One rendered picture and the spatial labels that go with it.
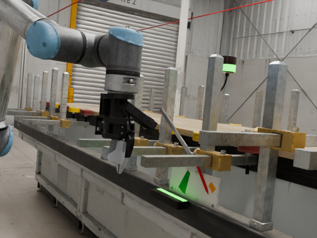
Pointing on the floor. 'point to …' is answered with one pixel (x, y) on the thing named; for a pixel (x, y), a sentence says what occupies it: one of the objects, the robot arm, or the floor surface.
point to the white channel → (181, 52)
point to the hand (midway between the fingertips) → (121, 168)
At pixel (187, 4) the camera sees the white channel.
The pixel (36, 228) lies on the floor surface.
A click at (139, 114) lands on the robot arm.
